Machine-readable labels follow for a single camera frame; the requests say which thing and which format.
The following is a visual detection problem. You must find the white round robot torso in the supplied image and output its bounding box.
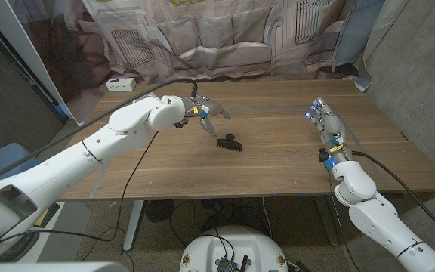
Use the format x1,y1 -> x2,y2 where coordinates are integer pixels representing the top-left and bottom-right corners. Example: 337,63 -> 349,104
179,225 -> 289,272

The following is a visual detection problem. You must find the white power strip box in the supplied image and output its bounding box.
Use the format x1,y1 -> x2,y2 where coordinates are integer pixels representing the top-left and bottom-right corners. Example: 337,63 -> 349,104
105,77 -> 137,92

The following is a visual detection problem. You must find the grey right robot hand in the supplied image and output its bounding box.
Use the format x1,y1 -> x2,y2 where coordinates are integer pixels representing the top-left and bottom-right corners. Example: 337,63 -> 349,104
305,96 -> 353,165

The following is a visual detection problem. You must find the white table leg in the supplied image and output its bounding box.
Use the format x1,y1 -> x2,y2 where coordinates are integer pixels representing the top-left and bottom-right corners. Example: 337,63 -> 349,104
122,199 -> 145,252

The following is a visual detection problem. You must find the black power adapter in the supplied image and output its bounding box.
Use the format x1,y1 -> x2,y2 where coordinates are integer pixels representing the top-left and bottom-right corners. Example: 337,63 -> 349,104
287,259 -> 312,272

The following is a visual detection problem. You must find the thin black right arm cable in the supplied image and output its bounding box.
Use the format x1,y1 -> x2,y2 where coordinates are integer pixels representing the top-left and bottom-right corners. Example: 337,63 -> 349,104
326,169 -> 362,272

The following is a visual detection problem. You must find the white robot shoulder housing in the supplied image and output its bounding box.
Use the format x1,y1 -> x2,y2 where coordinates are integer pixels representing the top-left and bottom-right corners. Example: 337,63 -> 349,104
0,261 -> 130,272

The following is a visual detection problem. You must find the black floor cable bundle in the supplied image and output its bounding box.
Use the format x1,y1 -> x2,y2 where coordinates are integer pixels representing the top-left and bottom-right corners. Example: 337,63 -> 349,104
168,196 -> 275,249

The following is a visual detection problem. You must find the grey table leg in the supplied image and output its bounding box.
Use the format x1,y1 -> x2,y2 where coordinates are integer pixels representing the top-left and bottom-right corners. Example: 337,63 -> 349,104
313,195 -> 340,247

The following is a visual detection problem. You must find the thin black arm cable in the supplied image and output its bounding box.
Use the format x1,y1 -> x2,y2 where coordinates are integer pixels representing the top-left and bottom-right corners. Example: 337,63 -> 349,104
0,130 -> 160,243
326,169 -> 362,272

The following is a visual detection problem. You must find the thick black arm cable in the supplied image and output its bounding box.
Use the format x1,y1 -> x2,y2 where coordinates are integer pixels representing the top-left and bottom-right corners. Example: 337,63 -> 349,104
351,150 -> 435,246
0,78 -> 199,188

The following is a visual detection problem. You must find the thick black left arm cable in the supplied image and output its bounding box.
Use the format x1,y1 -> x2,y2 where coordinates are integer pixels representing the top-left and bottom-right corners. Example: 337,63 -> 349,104
0,78 -> 199,188

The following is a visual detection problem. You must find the printed sofa backdrop cloth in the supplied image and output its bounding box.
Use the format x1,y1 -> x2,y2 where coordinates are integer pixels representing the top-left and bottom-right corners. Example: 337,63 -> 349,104
81,0 -> 409,93

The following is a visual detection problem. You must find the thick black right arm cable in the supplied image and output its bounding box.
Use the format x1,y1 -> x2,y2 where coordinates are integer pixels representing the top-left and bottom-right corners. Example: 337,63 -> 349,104
351,150 -> 435,246

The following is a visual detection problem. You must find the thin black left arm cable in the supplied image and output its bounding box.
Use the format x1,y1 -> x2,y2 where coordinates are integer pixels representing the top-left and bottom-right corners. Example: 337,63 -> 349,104
0,130 -> 160,243

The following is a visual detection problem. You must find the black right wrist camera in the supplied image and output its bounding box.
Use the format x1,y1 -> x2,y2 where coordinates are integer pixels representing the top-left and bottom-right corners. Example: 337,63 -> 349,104
318,147 -> 332,171

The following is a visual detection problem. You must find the black round floor fan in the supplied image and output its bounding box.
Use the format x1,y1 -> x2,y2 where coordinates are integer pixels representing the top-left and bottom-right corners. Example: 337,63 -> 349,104
144,199 -> 176,223

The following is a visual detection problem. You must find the white-edged dark panel board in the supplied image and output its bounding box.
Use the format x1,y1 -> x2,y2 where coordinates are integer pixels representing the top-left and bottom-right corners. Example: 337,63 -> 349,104
0,0 -> 115,126

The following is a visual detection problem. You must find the black claw hair clip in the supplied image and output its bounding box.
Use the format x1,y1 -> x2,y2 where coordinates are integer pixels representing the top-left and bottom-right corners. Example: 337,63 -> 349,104
215,134 -> 244,153

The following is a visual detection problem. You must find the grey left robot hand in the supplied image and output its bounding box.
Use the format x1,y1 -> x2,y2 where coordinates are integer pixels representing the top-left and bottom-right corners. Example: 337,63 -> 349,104
181,94 -> 233,139

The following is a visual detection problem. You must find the black device on torso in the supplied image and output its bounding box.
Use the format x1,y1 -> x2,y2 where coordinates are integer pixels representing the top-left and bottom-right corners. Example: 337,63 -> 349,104
215,255 -> 249,272

